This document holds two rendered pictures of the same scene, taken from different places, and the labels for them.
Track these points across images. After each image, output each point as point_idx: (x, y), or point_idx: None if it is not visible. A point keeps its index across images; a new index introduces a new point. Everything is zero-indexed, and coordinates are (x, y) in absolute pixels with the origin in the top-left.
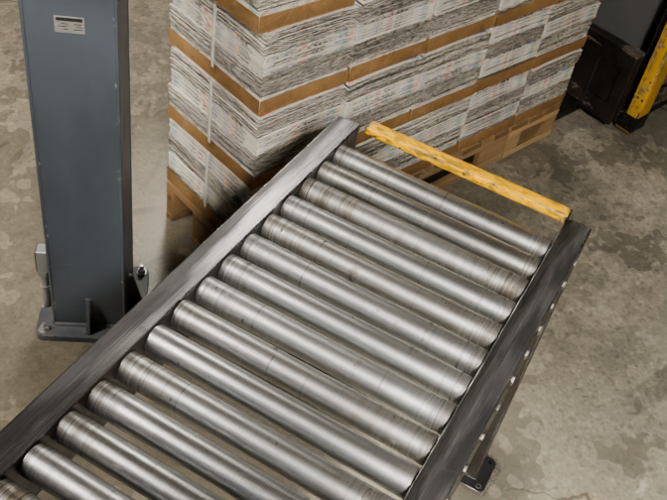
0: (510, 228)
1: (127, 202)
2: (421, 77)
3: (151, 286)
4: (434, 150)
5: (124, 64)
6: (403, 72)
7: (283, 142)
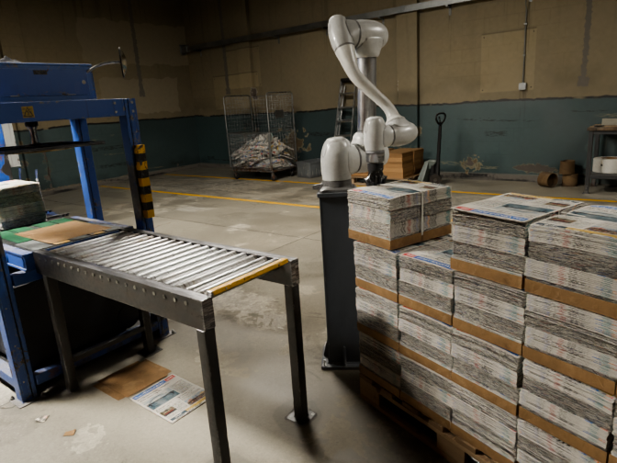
0: (210, 285)
1: (343, 306)
2: (452, 346)
3: (359, 370)
4: (263, 267)
5: (341, 237)
6: (436, 329)
7: (368, 312)
